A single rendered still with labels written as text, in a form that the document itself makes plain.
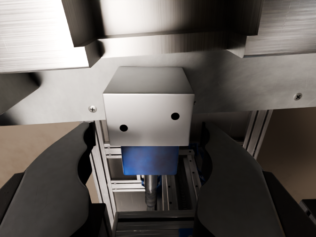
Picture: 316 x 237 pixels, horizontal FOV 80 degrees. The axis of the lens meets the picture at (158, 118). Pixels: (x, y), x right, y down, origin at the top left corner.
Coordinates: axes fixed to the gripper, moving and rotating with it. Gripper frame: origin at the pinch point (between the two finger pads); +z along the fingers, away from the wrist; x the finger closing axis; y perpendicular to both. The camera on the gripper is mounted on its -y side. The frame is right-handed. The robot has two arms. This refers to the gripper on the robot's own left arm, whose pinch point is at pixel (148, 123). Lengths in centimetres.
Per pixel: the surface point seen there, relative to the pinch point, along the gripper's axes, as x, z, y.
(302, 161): 101, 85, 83
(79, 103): -6.0, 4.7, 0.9
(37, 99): -9.4, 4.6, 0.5
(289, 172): 96, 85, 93
